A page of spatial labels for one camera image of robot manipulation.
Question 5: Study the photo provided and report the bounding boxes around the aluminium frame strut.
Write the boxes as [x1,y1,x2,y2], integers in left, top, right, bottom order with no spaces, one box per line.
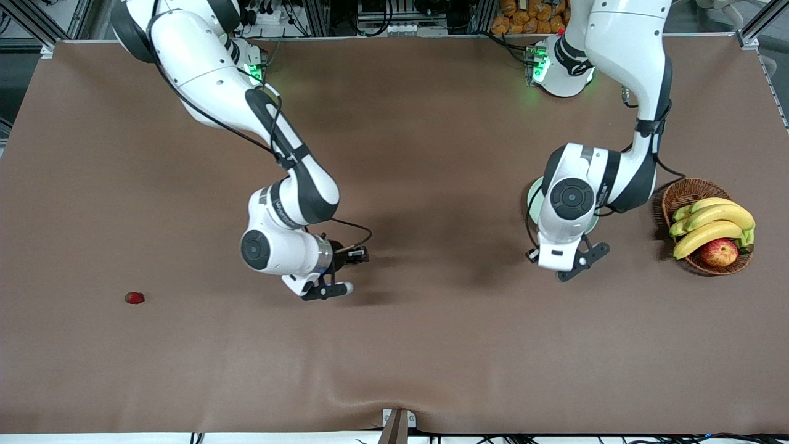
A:
[0,0,68,59]
[735,0,789,51]

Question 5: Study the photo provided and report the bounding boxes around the red yellow apple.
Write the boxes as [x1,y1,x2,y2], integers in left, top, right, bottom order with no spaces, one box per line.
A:
[700,238,739,268]

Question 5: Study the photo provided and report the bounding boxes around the yellow banana bunch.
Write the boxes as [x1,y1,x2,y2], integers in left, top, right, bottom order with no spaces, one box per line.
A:
[669,197,756,260]

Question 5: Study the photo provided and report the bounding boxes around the white power strip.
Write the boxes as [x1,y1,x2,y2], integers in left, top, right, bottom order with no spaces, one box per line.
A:
[237,5,288,27]

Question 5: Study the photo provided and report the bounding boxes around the pale green round plate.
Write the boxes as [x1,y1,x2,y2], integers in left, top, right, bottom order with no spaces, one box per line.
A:
[527,177,600,238]

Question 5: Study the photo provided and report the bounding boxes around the aluminium frame post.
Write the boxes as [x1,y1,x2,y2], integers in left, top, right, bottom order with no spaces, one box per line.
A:
[468,0,497,35]
[302,0,332,36]

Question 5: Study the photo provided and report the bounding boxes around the large table cover cloth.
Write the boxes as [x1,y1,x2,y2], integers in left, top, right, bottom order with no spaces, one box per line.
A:
[0,34,789,435]

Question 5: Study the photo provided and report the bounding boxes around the pile of orange fruits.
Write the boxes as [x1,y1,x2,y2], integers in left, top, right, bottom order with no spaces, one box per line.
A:
[491,0,571,35]

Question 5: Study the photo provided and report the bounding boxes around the metal table clamp bracket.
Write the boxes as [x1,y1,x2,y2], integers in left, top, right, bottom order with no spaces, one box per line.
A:
[381,408,417,444]

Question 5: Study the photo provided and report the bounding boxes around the brown wicker basket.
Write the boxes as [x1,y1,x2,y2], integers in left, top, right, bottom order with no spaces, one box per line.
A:
[661,178,754,276]

